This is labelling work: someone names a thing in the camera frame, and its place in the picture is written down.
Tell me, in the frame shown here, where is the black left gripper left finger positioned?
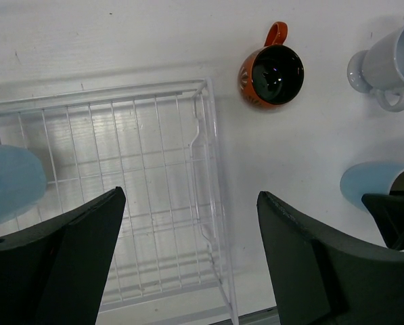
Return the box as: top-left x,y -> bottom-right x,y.
0,187 -> 126,324

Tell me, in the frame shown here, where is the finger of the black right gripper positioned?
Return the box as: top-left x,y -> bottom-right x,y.
361,191 -> 404,251

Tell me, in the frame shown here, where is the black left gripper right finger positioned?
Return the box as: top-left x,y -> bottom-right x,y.
257,192 -> 404,324

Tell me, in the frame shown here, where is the light blue cream-lined mug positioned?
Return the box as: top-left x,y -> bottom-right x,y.
340,160 -> 404,211

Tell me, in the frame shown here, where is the tall light blue mug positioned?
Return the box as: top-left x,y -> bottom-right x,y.
0,145 -> 47,224

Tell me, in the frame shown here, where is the grey footed mug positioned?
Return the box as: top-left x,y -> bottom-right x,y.
347,25 -> 404,112

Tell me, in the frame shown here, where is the orange black mug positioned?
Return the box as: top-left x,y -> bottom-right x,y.
238,21 -> 305,110

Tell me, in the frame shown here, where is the white wire dish rack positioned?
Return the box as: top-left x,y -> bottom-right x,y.
0,78 -> 239,324

